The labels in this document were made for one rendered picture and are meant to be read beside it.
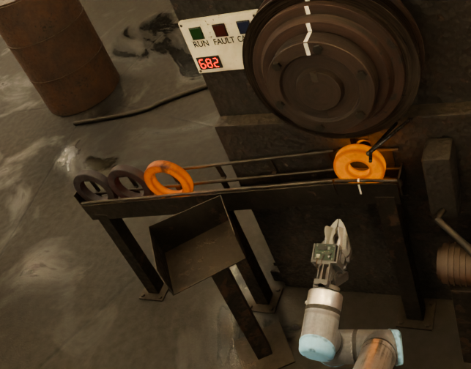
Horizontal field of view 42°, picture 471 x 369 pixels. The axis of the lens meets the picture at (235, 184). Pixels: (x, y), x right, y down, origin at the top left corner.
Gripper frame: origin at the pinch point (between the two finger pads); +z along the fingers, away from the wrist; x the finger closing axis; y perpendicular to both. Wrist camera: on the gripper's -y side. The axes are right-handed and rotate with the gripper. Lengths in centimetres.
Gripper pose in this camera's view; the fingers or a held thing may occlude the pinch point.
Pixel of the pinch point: (338, 225)
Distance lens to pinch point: 170.9
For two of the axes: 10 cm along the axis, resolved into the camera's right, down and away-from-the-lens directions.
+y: -4.2, -4.6, -7.8
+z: 2.1, -8.9, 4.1
